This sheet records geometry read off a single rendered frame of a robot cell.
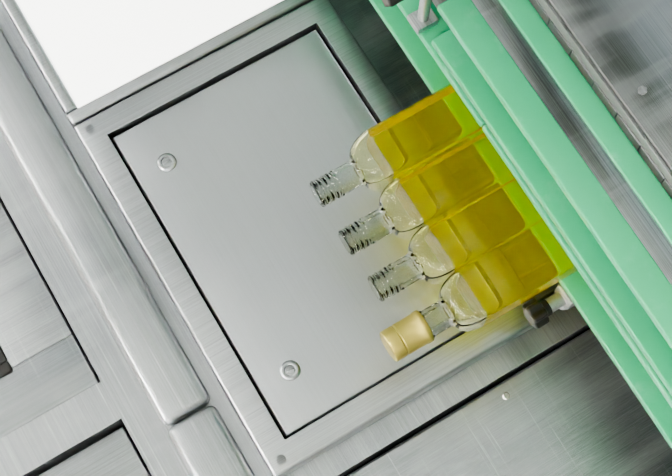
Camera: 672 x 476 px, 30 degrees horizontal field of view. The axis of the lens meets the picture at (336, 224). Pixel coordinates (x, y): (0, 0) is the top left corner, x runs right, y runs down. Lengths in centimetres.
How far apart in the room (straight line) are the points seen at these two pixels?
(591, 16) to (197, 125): 49
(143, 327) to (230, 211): 16
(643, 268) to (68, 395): 65
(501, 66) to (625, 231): 20
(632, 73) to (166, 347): 58
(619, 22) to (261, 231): 47
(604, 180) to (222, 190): 47
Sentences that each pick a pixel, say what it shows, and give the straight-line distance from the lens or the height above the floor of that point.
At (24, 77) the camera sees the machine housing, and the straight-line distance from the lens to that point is 153.
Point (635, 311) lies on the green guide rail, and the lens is 123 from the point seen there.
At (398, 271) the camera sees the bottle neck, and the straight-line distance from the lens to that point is 126.
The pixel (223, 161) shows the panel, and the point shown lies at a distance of 145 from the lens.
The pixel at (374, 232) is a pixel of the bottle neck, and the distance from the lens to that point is 128.
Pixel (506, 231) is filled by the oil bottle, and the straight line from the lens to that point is 127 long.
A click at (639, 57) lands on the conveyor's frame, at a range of 122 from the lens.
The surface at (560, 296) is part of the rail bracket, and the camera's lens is 134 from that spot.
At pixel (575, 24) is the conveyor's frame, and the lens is 122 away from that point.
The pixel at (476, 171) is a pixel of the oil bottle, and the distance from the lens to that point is 129.
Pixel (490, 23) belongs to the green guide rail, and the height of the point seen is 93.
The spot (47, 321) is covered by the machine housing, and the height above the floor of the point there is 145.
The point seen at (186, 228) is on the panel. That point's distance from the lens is 143.
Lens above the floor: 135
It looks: 9 degrees down
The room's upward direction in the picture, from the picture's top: 119 degrees counter-clockwise
